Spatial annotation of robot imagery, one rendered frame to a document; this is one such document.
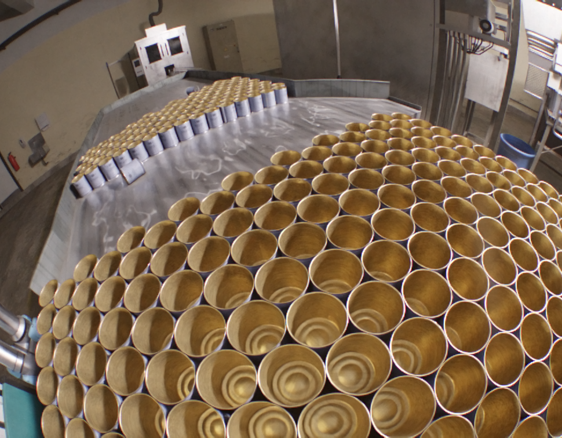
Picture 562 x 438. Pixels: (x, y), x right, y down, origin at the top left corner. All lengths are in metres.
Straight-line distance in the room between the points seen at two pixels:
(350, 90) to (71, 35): 6.70
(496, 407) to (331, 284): 0.31
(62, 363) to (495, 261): 0.72
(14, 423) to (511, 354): 1.37
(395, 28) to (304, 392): 2.67
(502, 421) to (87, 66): 7.23
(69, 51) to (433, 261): 7.20
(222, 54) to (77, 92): 3.93
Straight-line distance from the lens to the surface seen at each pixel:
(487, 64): 2.64
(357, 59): 2.97
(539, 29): 2.77
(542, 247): 0.55
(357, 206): 0.45
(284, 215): 0.42
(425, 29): 2.51
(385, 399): 0.34
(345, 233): 0.40
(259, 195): 0.47
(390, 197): 0.46
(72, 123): 7.16
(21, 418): 1.26
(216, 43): 6.98
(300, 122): 0.97
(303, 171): 0.52
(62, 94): 7.13
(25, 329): 1.16
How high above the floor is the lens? 1.45
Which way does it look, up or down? 45 degrees down
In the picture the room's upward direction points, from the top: 10 degrees counter-clockwise
